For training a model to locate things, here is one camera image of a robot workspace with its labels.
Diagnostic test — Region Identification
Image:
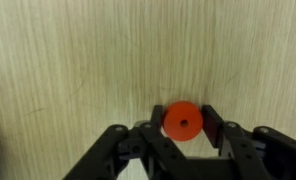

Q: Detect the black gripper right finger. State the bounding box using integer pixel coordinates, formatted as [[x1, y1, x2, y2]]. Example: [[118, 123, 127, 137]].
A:
[[201, 104, 296, 180]]

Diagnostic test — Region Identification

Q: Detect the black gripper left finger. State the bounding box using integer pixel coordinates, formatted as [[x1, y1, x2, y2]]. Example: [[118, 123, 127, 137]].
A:
[[62, 105, 202, 180]]

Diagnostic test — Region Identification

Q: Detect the orange plastic disc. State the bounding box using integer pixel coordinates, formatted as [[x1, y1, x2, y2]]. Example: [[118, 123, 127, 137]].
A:
[[162, 100, 204, 143]]

